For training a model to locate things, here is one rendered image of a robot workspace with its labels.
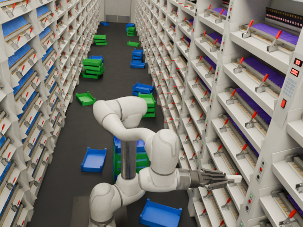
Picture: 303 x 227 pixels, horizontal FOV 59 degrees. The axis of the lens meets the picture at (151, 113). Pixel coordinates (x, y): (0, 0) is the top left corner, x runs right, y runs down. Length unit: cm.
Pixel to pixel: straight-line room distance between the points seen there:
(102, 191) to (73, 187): 88
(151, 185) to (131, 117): 55
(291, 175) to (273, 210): 19
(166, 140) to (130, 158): 75
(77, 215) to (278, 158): 135
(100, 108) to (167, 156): 61
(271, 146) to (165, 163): 45
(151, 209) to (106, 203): 72
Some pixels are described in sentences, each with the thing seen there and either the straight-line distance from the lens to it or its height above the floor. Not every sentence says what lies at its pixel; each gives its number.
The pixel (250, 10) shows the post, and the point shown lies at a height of 163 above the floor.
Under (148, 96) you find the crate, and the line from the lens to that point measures 387.
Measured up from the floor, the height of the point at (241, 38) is 150.
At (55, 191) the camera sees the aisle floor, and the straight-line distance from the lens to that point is 258.
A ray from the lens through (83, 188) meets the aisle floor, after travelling 257.
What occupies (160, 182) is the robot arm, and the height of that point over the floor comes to 103.
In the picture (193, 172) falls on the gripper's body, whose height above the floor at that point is 104.
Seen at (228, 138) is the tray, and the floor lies 94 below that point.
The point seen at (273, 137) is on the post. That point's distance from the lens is 119.
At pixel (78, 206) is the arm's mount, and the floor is 27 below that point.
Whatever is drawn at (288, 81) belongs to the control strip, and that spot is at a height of 145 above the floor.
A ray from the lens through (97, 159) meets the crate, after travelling 288.
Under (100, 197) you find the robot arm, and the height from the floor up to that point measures 53.
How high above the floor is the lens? 176
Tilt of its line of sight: 28 degrees down
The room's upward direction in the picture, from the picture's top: 5 degrees clockwise
